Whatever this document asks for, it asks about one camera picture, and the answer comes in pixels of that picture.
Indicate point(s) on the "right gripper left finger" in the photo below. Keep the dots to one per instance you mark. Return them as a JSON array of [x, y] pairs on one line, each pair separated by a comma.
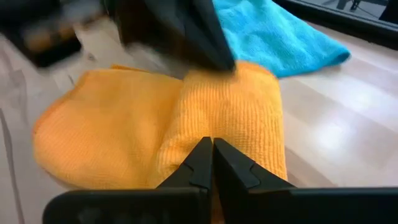
[[186, 193]]

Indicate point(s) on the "orange microfiber towel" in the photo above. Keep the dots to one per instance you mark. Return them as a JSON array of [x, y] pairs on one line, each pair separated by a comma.
[[124, 124]]

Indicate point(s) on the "blue microfiber towel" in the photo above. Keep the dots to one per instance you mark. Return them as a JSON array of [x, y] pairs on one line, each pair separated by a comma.
[[273, 34]]

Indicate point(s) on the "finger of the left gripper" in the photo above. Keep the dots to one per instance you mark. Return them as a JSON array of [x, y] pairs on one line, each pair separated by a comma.
[[199, 31], [146, 28]]

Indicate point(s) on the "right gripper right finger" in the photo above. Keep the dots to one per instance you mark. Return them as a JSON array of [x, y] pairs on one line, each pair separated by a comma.
[[248, 193]]

